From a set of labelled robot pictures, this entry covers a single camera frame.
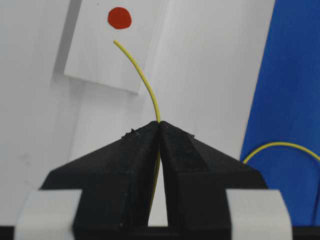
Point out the small white marked plate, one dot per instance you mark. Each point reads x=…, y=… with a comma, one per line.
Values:
x=93, y=57

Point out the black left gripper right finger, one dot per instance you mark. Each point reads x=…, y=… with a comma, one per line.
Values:
x=212, y=196

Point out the blue table cloth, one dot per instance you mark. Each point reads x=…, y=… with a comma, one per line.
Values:
x=286, y=108

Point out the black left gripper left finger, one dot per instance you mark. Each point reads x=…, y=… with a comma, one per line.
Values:
x=100, y=196

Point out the large white base board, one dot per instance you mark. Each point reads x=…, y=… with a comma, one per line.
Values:
x=204, y=73

